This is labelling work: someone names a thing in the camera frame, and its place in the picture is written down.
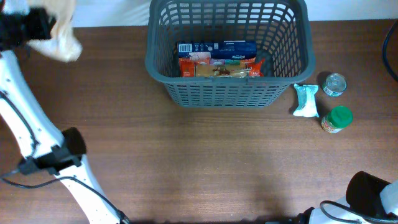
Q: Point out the silver tin can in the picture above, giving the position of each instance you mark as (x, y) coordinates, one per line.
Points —
(334, 85)

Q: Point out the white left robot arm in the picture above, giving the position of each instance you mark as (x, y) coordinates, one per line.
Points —
(43, 146)

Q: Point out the grey plastic shopping basket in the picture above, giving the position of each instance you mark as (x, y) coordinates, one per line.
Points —
(280, 29)

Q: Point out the green lid glass jar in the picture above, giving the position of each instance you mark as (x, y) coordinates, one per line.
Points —
(337, 119)

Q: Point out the blue cardboard food box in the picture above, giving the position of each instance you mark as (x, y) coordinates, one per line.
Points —
(205, 52)

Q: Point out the beige paper pouch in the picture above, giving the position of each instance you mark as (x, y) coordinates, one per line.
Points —
(63, 45)

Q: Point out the teal white snack packet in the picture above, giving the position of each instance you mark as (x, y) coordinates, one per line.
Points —
(306, 101)

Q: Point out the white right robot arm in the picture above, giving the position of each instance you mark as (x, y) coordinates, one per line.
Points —
(339, 212)

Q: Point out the orange spaghetti packet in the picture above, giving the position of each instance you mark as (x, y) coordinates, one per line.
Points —
(220, 68)

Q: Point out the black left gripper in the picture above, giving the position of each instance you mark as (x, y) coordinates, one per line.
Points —
(46, 22)

